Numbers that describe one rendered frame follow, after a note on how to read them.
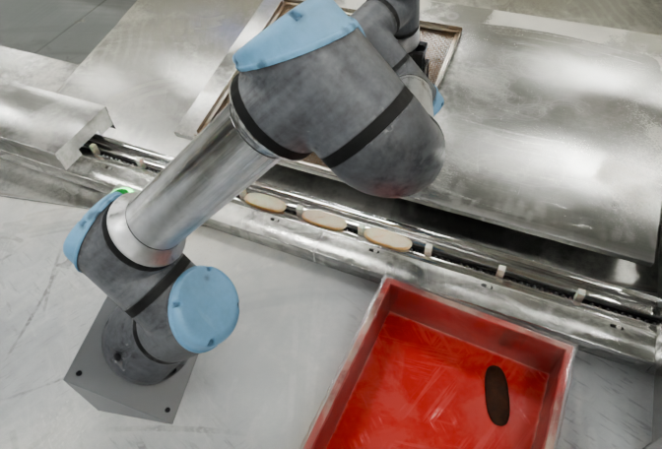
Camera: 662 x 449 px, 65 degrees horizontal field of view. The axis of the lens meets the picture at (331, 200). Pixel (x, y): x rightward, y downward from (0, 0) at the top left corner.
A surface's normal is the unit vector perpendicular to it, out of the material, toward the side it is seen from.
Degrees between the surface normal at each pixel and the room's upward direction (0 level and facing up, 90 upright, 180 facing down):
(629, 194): 10
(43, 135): 0
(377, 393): 0
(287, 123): 80
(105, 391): 44
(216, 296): 51
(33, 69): 0
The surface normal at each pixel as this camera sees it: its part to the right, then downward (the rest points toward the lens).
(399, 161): 0.32, 0.51
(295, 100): -0.29, 0.51
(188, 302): 0.72, -0.30
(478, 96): -0.13, -0.52
